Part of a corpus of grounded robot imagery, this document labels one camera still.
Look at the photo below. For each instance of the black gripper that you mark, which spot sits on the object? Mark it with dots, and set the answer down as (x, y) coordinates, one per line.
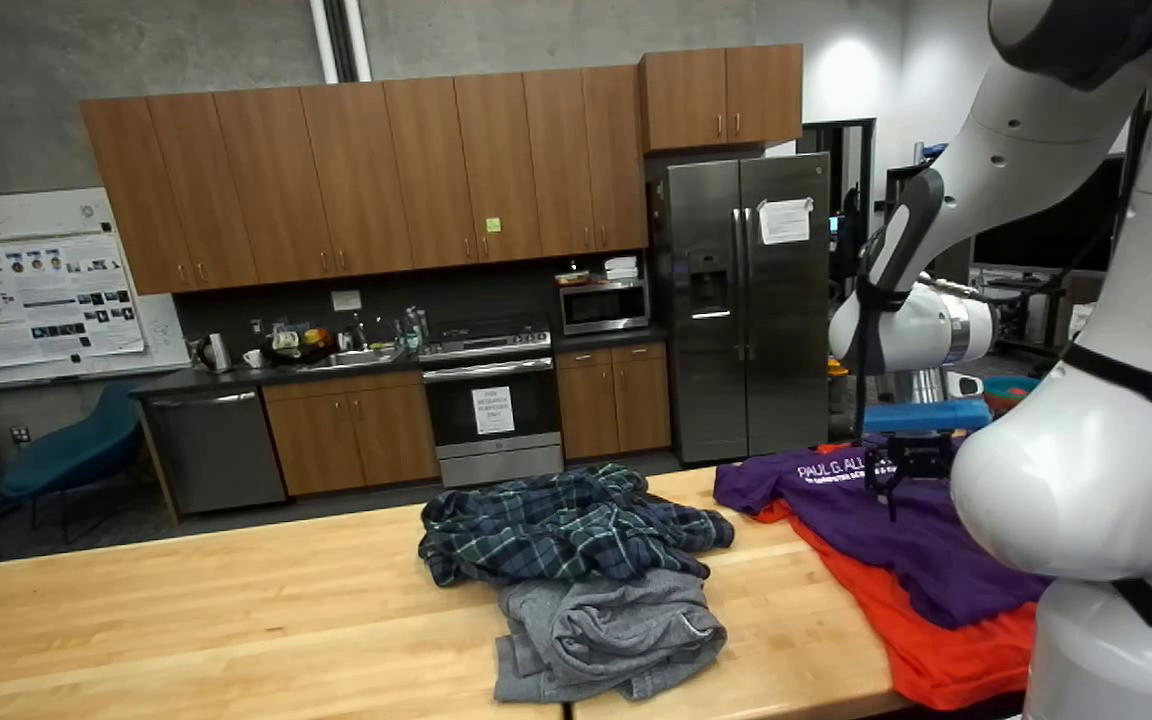
(918, 457)

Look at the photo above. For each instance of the purple printed t-shirt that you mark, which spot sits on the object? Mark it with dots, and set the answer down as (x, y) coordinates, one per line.
(922, 554)

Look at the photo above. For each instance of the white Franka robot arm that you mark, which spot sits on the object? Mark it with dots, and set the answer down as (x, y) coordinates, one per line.
(1110, 492)

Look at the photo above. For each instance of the orange t-shirt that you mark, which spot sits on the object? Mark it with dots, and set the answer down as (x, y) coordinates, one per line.
(948, 655)

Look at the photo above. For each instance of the blue green plaid shirt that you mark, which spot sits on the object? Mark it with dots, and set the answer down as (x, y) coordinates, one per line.
(560, 525)

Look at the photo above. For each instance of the blue plastic bowl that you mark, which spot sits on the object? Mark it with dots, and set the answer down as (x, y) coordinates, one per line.
(1013, 385)

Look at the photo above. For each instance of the stainless steel refrigerator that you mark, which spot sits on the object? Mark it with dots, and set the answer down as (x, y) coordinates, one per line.
(738, 333)

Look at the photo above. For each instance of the black monitor screen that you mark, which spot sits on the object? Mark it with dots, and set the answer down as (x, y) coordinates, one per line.
(1042, 232)

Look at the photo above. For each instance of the white paper sheet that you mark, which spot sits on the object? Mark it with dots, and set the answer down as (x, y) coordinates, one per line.
(495, 408)
(784, 221)

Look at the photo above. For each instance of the wooden base cabinet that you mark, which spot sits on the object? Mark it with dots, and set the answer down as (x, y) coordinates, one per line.
(614, 400)
(348, 434)

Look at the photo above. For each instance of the stainless steel microwave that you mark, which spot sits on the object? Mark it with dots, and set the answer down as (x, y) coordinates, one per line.
(600, 307)

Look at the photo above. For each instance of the stack of white plates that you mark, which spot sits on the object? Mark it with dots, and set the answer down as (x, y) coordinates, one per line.
(620, 266)

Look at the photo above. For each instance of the grey denim garment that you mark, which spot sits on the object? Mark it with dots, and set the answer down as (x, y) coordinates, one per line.
(600, 632)

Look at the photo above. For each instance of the small serving bowl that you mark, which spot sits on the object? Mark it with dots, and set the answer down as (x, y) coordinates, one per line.
(575, 279)

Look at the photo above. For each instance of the stainless steel oven range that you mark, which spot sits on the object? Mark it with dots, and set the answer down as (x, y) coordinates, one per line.
(495, 415)

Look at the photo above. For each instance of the green sticky note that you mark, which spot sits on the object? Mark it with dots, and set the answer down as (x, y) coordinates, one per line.
(495, 224)

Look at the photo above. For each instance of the bowl of fruit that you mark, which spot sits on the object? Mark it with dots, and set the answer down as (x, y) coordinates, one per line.
(296, 342)

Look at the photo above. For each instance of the stainless steel dishwasher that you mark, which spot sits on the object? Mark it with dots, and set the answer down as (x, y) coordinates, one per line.
(217, 455)

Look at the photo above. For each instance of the white kettle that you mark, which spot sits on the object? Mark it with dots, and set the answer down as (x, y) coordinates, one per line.
(215, 354)

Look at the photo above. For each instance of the white ceiling pipes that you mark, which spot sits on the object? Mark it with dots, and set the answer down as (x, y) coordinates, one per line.
(341, 43)

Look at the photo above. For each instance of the blue lounge chair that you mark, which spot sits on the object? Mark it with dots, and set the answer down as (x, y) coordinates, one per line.
(76, 444)

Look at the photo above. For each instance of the white poster board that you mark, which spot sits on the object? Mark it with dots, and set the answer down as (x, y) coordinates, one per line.
(42, 286)

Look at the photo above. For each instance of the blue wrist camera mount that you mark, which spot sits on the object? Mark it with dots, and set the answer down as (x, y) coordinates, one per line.
(929, 417)

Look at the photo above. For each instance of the small wooden wall cabinet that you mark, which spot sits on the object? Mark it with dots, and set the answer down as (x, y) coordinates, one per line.
(721, 98)

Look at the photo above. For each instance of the white wall outlet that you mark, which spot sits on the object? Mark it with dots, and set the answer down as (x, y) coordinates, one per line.
(344, 303)

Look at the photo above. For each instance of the long wooden wall cabinets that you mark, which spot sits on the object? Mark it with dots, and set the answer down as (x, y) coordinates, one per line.
(376, 174)

